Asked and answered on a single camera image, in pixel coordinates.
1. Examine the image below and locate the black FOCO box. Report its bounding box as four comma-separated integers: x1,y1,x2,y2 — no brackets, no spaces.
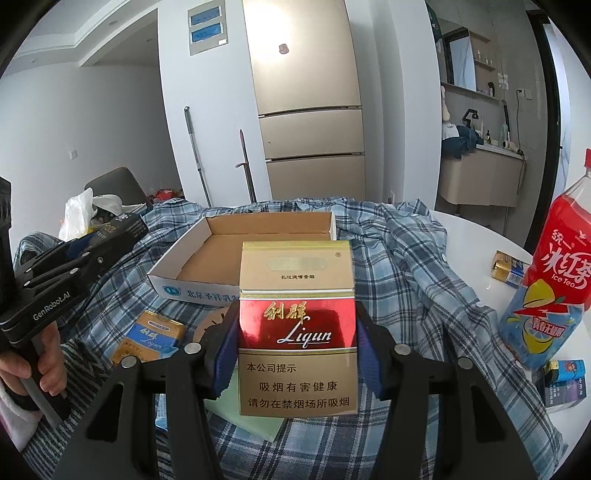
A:
66,213,148,259

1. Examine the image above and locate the round tan slotted coaster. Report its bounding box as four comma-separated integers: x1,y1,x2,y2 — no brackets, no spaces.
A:
192,307,228,342

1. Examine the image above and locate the red gold Liqun cigarette box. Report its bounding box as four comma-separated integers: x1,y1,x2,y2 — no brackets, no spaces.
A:
238,240,359,418

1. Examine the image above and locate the left hand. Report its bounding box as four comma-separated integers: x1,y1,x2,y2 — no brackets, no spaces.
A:
0,321,68,398

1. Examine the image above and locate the green paper sheet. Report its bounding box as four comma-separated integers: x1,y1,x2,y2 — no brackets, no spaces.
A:
204,378,284,442

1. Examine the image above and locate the white plastic bag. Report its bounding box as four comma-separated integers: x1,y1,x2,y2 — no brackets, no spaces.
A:
58,188,123,241

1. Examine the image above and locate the blue gold Liqun cigarette pack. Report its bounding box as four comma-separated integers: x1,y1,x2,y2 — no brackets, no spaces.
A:
111,311,185,364

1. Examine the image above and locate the grey chair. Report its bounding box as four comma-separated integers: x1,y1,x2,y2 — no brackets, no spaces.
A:
84,167,148,206

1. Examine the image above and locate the blue plaid shirt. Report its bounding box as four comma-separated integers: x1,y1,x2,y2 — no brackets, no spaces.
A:
12,197,567,480

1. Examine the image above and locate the open cardboard tray box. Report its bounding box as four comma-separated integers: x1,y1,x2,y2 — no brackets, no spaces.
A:
148,211,337,307

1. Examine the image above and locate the red items pile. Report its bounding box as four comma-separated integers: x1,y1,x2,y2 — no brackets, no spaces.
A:
149,189,184,203

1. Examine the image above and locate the crumpled gold blue cigarette pack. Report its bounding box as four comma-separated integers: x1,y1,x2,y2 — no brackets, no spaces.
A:
491,250,529,288

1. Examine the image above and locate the dark blue small carton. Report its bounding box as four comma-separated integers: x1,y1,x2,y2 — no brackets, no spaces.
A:
532,359,587,412

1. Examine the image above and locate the red iced tea bottle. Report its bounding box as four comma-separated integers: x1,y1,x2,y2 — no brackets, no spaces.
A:
499,154,591,370

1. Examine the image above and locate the beige bathroom vanity cabinet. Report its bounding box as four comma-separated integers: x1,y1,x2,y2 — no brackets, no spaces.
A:
439,145,526,208

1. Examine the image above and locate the dark blue towel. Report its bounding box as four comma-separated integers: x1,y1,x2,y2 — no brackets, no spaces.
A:
442,122,484,160

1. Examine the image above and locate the beige three-door refrigerator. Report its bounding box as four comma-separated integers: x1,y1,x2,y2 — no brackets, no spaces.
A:
243,1,366,200

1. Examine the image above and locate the grey mop handle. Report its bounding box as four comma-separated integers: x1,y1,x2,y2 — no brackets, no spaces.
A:
183,105,213,207

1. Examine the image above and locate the dark red broom handle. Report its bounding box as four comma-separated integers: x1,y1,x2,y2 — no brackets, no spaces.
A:
235,130,257,203

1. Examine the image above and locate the blue wall panel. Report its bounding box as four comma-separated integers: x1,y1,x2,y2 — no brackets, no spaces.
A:
187,1,228,56

